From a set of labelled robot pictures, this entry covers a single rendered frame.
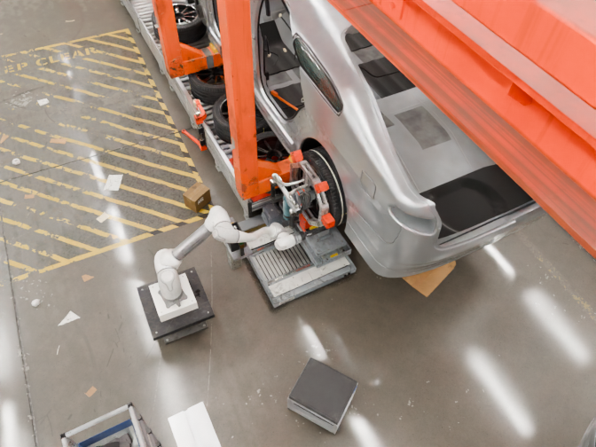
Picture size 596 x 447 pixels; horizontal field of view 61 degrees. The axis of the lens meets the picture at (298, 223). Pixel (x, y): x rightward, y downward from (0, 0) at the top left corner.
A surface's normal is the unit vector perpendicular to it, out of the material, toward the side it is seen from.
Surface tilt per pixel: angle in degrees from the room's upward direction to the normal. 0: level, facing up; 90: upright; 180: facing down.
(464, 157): 21
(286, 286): 0
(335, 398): 0
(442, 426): 0
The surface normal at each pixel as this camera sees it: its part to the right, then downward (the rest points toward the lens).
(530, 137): -0.89, 0.35
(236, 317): 0.03, -0.61
